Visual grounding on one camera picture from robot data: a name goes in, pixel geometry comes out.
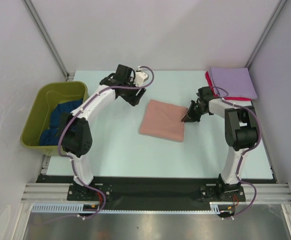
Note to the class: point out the folded red t shirt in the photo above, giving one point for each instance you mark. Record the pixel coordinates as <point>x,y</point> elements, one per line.
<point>211,86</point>

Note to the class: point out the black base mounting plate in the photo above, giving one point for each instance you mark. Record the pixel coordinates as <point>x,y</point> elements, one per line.
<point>156,187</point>

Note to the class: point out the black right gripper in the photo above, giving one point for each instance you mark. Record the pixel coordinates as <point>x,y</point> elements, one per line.
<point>190,117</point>

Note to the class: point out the aluminium frame post right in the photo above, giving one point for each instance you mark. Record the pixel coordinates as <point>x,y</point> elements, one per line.
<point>266,31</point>

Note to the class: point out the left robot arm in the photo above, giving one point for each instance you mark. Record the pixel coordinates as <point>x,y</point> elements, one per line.
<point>74,132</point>

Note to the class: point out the aluminium front rail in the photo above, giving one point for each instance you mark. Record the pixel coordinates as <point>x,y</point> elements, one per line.
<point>62,192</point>

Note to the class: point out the blue t shirt in bin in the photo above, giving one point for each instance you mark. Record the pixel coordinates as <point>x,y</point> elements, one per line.
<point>49,137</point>

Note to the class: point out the aluminium frame post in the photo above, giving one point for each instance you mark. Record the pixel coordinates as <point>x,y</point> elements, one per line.
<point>266,31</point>
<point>39,24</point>

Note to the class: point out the folded purple t shirt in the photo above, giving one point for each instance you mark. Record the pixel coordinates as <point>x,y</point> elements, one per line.
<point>232,83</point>

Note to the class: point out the olive green plastic bin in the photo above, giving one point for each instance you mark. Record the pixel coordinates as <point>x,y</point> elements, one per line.
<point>47,99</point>

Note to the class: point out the pink printed t shirt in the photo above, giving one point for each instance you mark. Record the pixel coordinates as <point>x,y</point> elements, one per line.
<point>163,120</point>

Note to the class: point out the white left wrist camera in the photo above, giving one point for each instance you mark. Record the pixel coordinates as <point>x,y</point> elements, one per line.
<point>140,77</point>

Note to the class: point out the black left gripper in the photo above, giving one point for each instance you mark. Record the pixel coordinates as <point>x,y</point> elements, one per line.
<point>133,99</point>

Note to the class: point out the aluminium frame post left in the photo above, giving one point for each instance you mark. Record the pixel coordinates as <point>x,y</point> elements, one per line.
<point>39,24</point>

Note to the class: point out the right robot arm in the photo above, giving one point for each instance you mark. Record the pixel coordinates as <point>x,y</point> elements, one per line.
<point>242,132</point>

